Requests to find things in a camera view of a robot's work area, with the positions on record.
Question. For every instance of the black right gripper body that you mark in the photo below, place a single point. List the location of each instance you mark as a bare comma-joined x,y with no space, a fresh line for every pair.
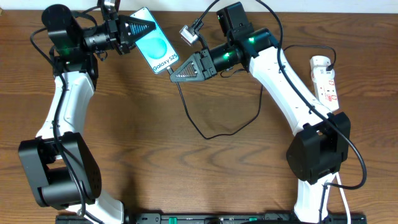
208,64

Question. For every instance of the blue Galaxy smartphone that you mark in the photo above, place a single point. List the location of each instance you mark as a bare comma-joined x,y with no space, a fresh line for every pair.
155,46

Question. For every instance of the white power strip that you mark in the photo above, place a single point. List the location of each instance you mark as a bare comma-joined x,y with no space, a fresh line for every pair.
323,80

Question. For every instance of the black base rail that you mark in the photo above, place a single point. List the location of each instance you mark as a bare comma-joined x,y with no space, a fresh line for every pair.
275,217

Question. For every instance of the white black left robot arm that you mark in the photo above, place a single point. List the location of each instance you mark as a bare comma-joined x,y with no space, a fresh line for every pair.
61,170

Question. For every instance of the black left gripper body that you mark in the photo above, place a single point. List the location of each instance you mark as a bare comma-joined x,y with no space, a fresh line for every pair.
113,32

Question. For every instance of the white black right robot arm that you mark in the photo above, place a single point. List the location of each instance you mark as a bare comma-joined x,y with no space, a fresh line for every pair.
321,134

